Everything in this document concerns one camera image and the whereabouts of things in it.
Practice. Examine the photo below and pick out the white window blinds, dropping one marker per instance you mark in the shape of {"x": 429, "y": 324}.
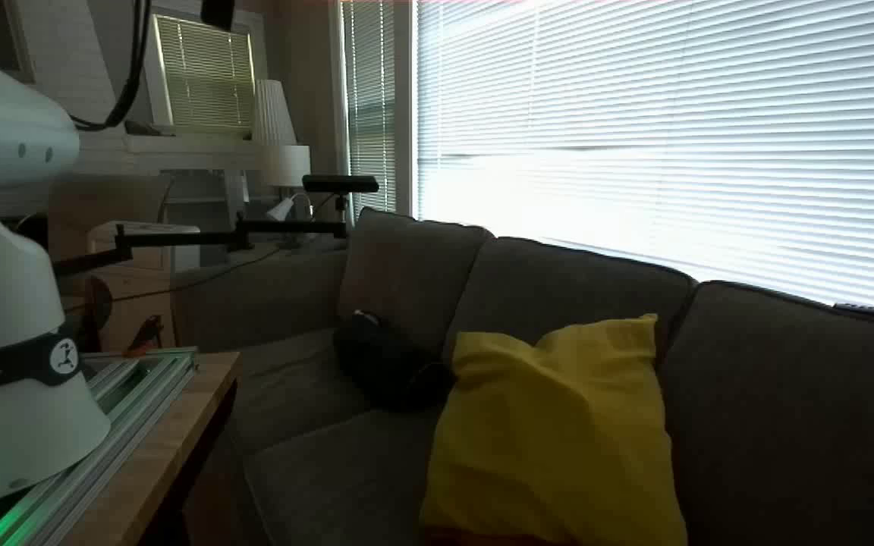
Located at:
{"x": 660, "y": 122}

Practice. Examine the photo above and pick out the brown cardboard box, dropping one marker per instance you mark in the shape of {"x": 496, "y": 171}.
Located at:
{"x": 136, "y": 292}

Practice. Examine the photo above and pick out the yellow cloth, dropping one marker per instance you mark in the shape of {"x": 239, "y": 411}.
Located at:
{"x": 561, "y": 434}

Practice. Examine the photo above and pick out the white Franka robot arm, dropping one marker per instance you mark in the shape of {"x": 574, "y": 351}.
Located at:
{"x": 1, "y": 304}

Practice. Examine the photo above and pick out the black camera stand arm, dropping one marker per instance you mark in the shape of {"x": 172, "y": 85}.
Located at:
{"x": 184, "y": 237}

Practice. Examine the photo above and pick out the white table lamp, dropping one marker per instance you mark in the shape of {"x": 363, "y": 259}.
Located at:
{"x": 277, "y": 133}

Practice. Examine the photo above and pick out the aluminium rail base frame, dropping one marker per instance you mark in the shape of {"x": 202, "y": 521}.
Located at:
{"x": 123, "y": 404}

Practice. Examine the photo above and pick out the glass framed picture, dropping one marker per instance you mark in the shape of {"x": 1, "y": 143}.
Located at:
{"x": 204, "y": 77}

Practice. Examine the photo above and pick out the wooden table with black legs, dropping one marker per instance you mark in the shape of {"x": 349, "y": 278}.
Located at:
{"x": 154, "y": 455}

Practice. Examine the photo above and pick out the grey fabric sofa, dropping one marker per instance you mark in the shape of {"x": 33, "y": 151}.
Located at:
{"x": 811, "y": 427}

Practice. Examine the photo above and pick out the dark cylindrical bolster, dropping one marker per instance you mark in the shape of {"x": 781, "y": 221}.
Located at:
{"x": 387, "y": 367}

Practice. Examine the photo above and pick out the black stereo camera bar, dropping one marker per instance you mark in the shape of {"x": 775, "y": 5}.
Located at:
{"x": 342, "y": 184}

